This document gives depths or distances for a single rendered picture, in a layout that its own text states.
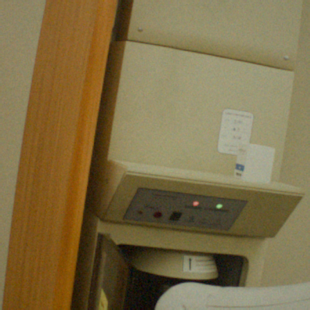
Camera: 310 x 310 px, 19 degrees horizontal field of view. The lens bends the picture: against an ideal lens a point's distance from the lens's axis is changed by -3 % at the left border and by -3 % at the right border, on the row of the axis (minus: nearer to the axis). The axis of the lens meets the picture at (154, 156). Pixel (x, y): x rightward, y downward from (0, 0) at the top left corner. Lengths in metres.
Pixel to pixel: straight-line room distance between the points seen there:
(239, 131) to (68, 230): 0.36
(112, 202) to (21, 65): 0.54
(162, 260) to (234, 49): 0.39
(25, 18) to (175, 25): 0.47
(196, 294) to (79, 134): 0.32
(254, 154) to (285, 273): 0.69
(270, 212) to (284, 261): 0.61
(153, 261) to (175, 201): 0.17
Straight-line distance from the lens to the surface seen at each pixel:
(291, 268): 2.21
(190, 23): 1.59
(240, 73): 1.62
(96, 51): 1.45
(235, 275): 1.71
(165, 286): 1.72
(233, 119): 1.62
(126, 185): 1.47
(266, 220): 1.60
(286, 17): 1.66
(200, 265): 1.66
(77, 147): 1.45
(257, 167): 1.56
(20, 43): 1.95
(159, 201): 1.51
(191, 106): 1.59
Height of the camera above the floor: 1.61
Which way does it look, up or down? 3 degrees down
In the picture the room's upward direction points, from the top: 9 degrees clockwise
